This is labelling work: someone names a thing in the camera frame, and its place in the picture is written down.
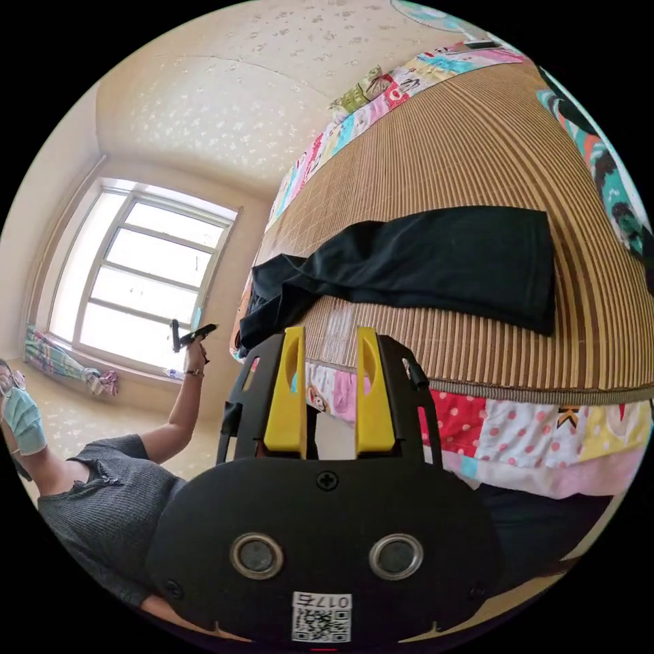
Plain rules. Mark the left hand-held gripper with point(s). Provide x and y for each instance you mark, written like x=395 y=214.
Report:
x=198 y=332

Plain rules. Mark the bed with woven mat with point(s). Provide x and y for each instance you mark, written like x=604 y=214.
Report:
x=460 y=153

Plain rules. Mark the person's left forearm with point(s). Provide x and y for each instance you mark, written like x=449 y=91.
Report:
x=176 y=414

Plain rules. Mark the pile of clothes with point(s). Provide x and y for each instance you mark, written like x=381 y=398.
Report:
x=595 y=153

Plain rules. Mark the green printed pillow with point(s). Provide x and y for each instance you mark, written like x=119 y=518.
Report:
x=360 y=92

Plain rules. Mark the black pants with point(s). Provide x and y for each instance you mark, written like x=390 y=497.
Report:
x=449 y=260

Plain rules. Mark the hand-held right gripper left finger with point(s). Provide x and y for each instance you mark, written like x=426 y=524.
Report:
x=286 y=403

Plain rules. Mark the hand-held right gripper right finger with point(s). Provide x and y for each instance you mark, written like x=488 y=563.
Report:
x=372 y=409

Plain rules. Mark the window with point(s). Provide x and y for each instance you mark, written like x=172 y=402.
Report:
x=148 y=276

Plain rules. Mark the person's left hand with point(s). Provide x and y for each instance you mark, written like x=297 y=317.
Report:
x=195 y=359

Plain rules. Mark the person's body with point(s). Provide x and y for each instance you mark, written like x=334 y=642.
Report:
x=102 y=506

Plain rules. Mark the striped colourful curtain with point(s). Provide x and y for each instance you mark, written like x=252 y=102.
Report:
x=56 y=357

